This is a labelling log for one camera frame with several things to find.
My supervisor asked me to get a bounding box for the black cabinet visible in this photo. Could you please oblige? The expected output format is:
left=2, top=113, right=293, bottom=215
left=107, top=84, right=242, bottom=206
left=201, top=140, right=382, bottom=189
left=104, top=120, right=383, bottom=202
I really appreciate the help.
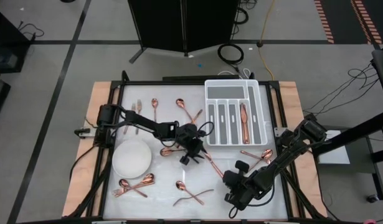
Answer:
left=0, top=6, right=32, bottom=74

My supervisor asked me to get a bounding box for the small copper spoon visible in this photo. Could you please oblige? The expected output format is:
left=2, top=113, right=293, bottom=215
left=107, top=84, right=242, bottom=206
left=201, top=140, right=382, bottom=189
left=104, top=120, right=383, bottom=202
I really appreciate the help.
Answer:
left=151, top=98, right=159, bottom=123

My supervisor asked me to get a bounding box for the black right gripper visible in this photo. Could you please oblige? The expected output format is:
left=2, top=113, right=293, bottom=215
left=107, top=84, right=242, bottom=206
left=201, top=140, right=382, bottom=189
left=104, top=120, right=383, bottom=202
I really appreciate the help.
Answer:
left=222, top=169, right=261, bottom=212

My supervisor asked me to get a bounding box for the wooden table board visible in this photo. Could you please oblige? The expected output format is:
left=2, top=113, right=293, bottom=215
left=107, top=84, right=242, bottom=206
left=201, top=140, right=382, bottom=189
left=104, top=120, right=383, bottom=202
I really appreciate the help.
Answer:
left=62, top=81, right=329, bottom=218

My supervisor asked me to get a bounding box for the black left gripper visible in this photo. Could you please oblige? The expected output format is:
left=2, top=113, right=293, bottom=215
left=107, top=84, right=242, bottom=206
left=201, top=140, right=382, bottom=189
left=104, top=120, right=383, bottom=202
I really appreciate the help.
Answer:
left=175, top=123, right=208, bottom=166

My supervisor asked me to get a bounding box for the black flat bar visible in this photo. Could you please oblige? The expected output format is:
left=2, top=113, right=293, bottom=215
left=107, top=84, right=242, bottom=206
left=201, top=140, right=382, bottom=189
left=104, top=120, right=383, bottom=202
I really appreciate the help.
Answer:
left=161, top=75, right=241, bottom=83

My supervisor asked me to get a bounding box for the yellow cable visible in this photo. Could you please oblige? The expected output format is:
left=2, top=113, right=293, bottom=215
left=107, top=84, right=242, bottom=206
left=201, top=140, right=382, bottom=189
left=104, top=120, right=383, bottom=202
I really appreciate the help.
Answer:
left=257, top=0, right=277, bottom=81

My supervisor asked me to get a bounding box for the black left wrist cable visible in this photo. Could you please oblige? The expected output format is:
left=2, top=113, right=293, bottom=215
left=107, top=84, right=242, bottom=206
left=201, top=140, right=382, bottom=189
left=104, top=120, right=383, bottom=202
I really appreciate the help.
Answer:
left=196, top=121, right=215, bottom=138

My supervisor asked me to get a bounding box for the white round plate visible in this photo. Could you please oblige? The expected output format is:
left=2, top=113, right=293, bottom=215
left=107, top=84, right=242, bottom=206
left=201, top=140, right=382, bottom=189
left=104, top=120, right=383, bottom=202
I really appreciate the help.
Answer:
left=111, top=138, right=153, bottom=180

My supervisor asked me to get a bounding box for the black folding partition screen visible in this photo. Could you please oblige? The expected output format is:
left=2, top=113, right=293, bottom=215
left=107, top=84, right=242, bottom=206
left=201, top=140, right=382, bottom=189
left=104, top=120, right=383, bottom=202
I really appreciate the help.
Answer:
left=127, top=0, right=241, bottom=59

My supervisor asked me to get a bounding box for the black table frame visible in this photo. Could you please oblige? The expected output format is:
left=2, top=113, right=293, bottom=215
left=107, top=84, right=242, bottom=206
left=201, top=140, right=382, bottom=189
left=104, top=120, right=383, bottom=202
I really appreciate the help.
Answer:
left=62, top=70, right=328, bottom=222

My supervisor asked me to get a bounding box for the white plastic cutlery tray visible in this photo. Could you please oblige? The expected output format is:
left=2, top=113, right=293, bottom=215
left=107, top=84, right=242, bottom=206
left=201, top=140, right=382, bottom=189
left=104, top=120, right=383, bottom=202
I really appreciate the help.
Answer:
left=204, top=78, right=268, bottom=146

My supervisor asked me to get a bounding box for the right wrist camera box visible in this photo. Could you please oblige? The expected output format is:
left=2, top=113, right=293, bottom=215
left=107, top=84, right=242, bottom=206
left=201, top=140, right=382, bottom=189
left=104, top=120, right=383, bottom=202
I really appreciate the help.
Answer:
left=235, top=159, right=250, bottom=174

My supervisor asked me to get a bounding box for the black aluminium stand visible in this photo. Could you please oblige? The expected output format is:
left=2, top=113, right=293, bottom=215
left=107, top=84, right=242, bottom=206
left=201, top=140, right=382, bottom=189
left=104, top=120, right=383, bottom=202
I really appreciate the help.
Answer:
left=311, top=48, right=383, bottom=202

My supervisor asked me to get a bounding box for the white sheet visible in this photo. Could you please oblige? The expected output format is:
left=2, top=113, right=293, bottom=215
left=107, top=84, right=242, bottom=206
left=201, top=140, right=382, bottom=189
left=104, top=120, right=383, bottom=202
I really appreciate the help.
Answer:
left=317, top=129, right=351, bottom=165

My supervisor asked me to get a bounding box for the black mat striped edge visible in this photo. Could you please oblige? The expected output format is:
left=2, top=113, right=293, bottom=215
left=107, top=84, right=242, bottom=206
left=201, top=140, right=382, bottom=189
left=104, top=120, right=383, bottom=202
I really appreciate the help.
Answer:
left=313, top=0, right=356, bottom=44
left=349, top=0, right=383, bottom=46

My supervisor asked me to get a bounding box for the white cable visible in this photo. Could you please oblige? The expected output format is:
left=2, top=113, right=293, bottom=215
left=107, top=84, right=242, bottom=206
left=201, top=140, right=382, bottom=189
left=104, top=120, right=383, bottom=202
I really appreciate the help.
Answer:
left=216, top=67, right=252, bottom=80

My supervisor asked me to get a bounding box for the coiled black cable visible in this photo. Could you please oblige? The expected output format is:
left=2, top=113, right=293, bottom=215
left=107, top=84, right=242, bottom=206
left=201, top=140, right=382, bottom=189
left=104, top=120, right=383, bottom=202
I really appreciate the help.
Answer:
left=217, top=43, right=245, bottom=66

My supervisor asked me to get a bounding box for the grey side table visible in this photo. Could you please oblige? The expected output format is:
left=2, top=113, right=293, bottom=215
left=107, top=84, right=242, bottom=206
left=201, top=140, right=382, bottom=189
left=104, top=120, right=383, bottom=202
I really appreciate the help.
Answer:
left=314, top=124, right=381, bottom=175

